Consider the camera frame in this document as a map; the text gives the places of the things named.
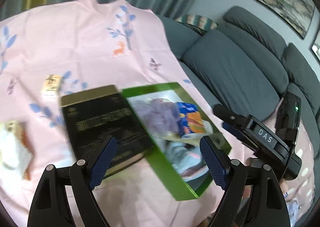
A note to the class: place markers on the grey sofa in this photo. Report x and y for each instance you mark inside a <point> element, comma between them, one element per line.
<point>247,66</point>

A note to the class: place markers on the pink printed tablecloth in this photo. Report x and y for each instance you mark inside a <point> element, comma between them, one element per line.
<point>90,45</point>

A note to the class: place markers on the blue plush elephant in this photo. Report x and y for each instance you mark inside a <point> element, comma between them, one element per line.
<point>186,160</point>

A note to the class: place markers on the blue tissue packet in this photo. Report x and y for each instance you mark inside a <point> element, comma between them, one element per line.
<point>190,121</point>

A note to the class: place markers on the black gold tin box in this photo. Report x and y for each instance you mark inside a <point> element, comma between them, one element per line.
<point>92,115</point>

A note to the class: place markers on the small cream tissue packet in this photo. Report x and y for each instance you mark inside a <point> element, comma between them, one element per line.
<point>51,86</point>

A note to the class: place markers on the yellow tissue box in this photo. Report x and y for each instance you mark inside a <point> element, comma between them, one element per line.
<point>15,153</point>

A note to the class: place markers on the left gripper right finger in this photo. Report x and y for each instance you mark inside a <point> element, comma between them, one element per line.
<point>252,196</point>

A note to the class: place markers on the purple mesh bath pouf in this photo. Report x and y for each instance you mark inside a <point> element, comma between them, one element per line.
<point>159,117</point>

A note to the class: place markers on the striped cushion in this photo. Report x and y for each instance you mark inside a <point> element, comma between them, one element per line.
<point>199,24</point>

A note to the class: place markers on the person's hand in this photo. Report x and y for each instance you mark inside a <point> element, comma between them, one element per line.
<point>284,185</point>

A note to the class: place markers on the green cardboard box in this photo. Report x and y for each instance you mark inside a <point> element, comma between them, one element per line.
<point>173,92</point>

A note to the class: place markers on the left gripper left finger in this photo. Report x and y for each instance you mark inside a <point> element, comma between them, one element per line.
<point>50,206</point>

